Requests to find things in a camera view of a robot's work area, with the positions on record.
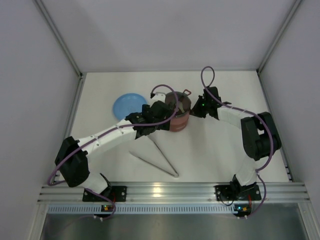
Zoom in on dark red lunch container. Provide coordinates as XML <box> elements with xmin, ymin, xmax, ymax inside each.
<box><xmin>169</xmin><ymin>123</ymin><xmax>187</xmax><ymax>132</ymax></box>

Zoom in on grey top lid with clasps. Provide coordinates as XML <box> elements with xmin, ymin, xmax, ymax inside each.
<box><xmin>165</xmin><ymin>89</ymin><xmax>192</xmax><ymax>118</ymax></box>

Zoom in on pink lunch container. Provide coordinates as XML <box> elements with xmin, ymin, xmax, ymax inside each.
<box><xmin>170</xmin><ymin>112</ymin><xmax>190</xmax><ymax>125</ymax></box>

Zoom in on metal tongs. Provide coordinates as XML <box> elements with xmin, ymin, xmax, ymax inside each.
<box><xmin>128</xmin><ymin>136</ymin><xmax>180</xmax><ymax>178</ymax></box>

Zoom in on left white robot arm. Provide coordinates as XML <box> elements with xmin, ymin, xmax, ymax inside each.
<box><xmin>54</xmin><ymin>100</ymin><xmax>174</xmax><ymax>199</ymax></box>

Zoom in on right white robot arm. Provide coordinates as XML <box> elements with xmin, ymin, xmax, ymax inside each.
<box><xmin>191</xmin><ymin>86</ymin><xmax>282</xmax><ymax>202</ymax></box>

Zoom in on blue plate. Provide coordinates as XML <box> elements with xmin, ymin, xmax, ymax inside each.
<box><xmin>112</xmin><ymin>93</ymin><xmax>147</xmax><ymax>121</ymax></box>

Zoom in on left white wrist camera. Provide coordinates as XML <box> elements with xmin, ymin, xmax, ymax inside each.
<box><xmin>150</xmin><ymin>92</ymin><xmax>166</xmax><ymax>102</ymax></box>

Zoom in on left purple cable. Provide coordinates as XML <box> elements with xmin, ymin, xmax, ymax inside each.
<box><xmin>47</xmin><ymin>84</ymin><xmax>180</xmax><ymax>221</ymax></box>

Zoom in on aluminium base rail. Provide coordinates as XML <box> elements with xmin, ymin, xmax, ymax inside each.
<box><xmin>37</xmin><ymin>182</ymin><xmax>310</xmax><ymax>216</ymax></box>

